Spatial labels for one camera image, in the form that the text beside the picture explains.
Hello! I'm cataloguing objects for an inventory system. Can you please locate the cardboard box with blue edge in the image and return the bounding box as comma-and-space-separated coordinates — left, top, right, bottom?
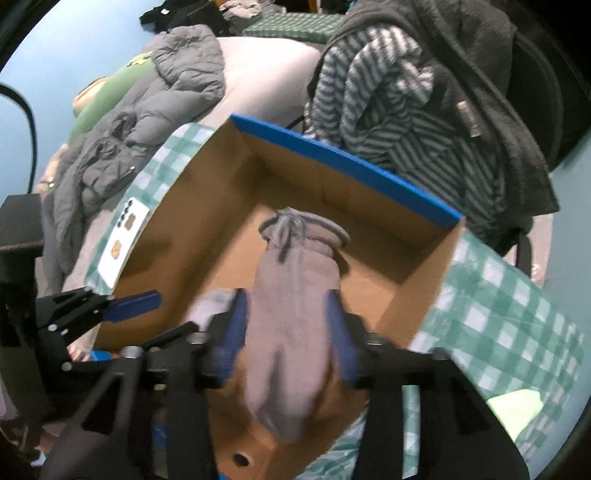
95, 114, 466, 480

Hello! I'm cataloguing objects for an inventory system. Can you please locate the white pillow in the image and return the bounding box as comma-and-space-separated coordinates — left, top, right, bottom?
203, 36, 324, 139

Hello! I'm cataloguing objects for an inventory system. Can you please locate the grey puffer jacket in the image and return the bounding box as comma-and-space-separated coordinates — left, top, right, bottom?
44, 24, 227, 278

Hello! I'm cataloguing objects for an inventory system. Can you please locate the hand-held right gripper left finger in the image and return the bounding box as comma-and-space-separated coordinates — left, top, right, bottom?
39, 290, 252, 480

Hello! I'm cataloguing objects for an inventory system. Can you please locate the striped knit garment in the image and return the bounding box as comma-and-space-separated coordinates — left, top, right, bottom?
302, 25, 509, 241

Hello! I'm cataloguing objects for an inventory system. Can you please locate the green checkered cushion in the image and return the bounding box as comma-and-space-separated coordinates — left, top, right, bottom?
242, 11, 347, 44

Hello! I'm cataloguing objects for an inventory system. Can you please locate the light green soft item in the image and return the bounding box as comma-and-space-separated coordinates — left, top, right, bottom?
485, 388, 546, 439

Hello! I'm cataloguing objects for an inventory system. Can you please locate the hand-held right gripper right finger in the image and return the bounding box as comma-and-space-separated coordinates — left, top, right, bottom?
324, 290, 531, 480

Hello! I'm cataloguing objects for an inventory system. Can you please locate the pile of black clothes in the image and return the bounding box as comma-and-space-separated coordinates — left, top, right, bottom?
140, 0, 232, 35

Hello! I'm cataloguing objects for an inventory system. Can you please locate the green shirt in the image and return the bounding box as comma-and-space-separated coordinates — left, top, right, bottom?
69, 53, 158, 144

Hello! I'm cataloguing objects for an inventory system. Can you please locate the green checkered tablecloth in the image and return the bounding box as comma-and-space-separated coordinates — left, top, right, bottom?
85, 122, 585, 480

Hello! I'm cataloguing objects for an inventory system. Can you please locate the black cable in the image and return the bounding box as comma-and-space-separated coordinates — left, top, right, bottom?
0, 83, 38, 195

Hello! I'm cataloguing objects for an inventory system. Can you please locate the dark grey fleece jacket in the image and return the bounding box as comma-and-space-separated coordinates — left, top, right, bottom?
323, 0, 561, 241

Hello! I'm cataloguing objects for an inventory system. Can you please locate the grey sock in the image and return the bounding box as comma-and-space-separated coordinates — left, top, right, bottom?
244, 208, 352, 445

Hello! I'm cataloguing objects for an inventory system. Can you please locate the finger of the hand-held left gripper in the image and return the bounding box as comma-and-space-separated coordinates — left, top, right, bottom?
37, 287, 162, 342
60, 322, 199, 374

